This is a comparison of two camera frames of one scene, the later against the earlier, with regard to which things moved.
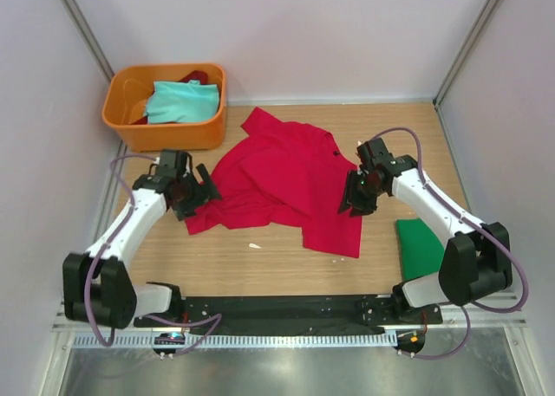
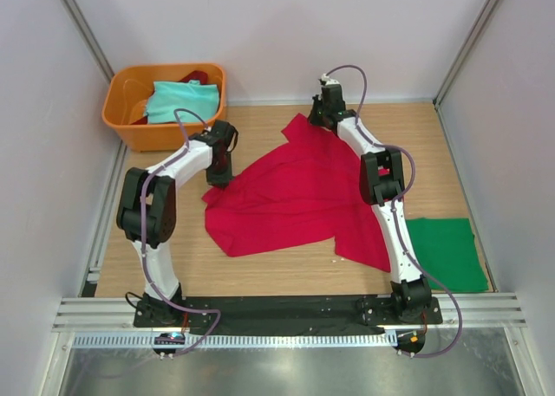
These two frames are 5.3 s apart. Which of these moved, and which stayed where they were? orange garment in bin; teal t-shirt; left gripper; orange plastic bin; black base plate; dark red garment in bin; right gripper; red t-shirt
Moved: left gripper; red t-shirt; right gripper
Stayed: orange garment in bin; black base plate; teal t-shirt; dark red garment in bin; orange plastic bin
